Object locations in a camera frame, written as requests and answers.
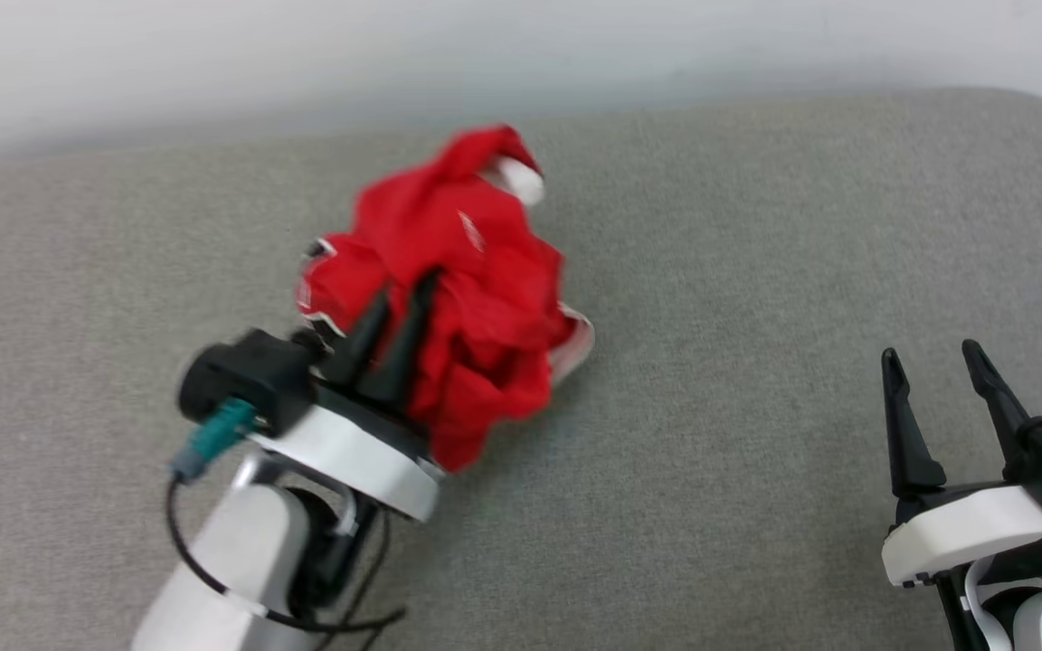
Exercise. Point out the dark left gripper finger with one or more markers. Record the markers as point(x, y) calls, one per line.
point(360, 339)
point(405, 348)

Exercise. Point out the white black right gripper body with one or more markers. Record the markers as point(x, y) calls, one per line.
point(964, 533)

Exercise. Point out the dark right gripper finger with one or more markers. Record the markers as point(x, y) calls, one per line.
point(996, 398)
point(908, 425)

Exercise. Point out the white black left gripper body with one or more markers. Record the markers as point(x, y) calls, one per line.
point(358, 461)

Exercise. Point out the red white sleeved jersey garment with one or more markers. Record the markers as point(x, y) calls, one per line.
point(476, 298)

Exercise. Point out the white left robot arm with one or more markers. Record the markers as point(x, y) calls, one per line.
point(241, 561)

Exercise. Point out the grey fabric sofa cushion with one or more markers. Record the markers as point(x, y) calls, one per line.
point(756, 271)

